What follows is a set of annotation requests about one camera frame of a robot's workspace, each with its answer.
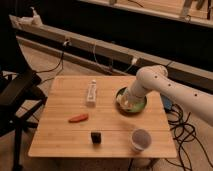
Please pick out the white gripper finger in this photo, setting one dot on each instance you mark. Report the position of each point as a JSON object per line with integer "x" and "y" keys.
{"x": 120, "y": 99}
{"x": 127, "y": 106}

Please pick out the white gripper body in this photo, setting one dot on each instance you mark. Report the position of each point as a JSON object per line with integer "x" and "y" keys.
{"x": 128, "y": 98}

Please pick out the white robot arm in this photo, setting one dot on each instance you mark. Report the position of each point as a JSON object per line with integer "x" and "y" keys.
{"x": 155, "y": 78}

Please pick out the black eraser block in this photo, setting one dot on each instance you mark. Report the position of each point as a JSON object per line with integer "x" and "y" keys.
{"x": 96, "y": 137}

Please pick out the green bowl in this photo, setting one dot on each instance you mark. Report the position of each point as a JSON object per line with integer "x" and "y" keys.
{"x": 137, "y": 108}

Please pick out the white tube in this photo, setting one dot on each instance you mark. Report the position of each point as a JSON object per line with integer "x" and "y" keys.
{"x": 91, "y": 94}

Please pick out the blue device on floor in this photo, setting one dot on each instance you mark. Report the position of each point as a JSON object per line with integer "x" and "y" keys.
{"x": 167, "y": 103}

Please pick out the orange carrot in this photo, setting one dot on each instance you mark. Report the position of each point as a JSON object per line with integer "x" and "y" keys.
{"x": 78, "y": 118}

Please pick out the black chair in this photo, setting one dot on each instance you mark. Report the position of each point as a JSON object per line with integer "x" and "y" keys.
{"x": 23, "y": 87}

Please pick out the white spray bottle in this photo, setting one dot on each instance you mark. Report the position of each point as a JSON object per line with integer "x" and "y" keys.
{"x": 34, "y": 20}

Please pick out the white plug with cable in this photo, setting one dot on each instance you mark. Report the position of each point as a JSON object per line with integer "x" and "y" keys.
{"x": 110, "y": 69}

